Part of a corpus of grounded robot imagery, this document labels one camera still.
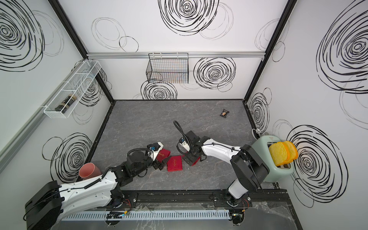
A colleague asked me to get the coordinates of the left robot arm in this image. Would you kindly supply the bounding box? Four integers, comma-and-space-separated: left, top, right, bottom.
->
23, 147, 165, 230

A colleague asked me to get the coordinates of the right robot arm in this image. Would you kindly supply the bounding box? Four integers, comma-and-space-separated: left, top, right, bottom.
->
177, 131, 270, 207

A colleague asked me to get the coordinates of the left red jewelry box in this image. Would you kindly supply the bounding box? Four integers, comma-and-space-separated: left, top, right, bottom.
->
156, 149, 171, 163

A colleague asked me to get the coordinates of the red jewelry box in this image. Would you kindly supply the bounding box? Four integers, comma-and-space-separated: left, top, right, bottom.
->
156, 149, 171, 163
167, 156, 183, 172

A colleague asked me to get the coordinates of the middle red jewelry box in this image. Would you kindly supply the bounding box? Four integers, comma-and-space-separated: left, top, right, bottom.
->
167, 156, 183, 172

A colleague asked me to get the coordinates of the small dark snack wrapper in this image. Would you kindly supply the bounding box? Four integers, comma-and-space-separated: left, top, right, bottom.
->
220, 109, 230, 118

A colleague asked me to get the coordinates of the mint green toaster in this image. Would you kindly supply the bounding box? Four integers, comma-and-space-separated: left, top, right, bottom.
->
251, 135, 294, 183

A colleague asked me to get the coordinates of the pink plastic cup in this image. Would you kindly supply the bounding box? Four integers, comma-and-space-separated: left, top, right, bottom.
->
79, 163, 102, 180

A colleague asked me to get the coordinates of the front yellow toast slice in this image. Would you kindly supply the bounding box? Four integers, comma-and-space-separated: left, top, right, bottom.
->
269, 142, 289, 166

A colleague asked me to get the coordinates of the yellow toast slice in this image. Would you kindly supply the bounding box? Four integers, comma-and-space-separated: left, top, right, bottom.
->
269, 142, 289, 166
283, 141, 299, 164

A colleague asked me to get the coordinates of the back yellow toast slice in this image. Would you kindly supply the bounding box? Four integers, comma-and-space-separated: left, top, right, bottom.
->
283, 141, 299, 164

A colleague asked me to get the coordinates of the dark bottle in shelf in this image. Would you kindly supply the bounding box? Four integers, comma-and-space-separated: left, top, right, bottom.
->
54, 94, 77, 114

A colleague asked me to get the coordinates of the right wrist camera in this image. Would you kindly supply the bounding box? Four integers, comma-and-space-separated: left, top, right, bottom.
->
178, 138, 190, 152

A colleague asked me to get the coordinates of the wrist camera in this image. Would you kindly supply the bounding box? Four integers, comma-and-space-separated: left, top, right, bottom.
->
147, 142, 163, 161
178, 138, 190, 152

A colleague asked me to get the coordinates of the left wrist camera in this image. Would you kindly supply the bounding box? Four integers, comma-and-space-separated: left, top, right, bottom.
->
147, 142, 163, 161

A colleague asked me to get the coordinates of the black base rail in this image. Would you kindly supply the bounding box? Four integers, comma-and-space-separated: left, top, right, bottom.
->
122, 189, 291, 208

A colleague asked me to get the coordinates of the white slotted cable duct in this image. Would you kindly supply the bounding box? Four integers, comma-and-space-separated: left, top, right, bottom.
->
63, 209, 231, 221

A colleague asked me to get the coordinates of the black wire wall basket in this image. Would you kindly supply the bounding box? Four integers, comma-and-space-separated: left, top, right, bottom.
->
146, 52, 189, 84

